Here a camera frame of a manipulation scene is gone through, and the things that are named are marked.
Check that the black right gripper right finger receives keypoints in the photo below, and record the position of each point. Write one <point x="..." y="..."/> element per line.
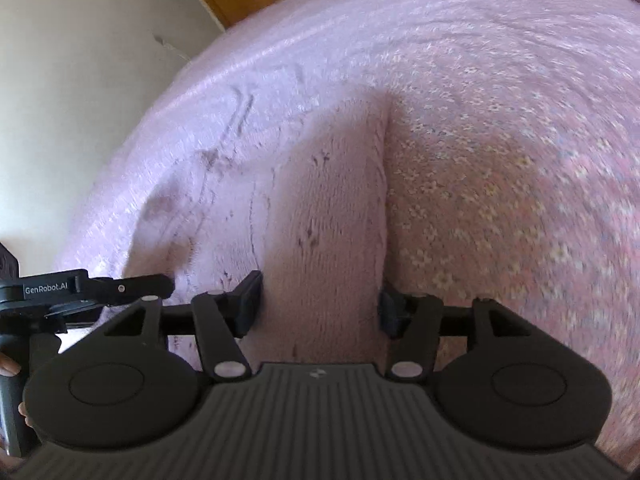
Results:
<point x="411" y="323"/>

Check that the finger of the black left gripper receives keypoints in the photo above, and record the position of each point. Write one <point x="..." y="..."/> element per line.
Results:
<point x="112" y="292"/>

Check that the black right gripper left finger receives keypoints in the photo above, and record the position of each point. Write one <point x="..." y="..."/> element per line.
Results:
<point x="221" y="319"/>

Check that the pink knitted sweater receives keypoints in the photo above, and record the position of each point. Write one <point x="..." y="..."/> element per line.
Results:
<point x="302" y="202"/>

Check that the person's left hand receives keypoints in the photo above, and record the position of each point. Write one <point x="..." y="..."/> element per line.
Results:
<point x="10" y="374"/>

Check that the pink floral bedspread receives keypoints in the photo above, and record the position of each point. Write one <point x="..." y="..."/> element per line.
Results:
<point x="511" y="154"/>

